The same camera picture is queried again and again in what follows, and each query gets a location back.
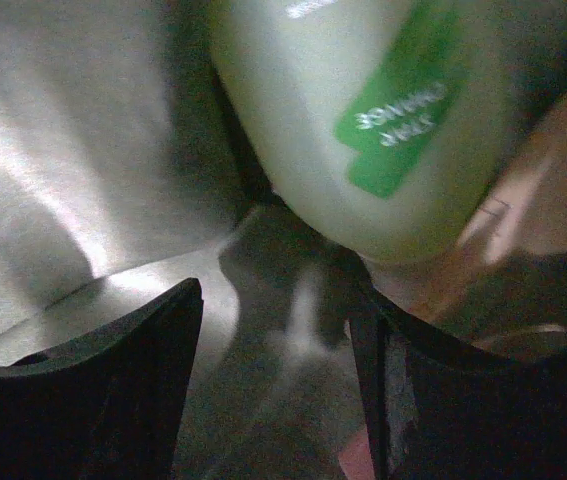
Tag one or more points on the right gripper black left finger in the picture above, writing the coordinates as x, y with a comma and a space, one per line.
105, 405

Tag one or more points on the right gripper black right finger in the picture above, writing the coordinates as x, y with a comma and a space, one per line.
438, 408

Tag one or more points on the olive green canvas bag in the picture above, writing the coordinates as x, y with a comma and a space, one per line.
125, 170

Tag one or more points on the orange bottle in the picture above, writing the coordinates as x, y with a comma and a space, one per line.
507, 273

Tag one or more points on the green lotion bottle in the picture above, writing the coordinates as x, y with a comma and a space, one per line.
379, 123

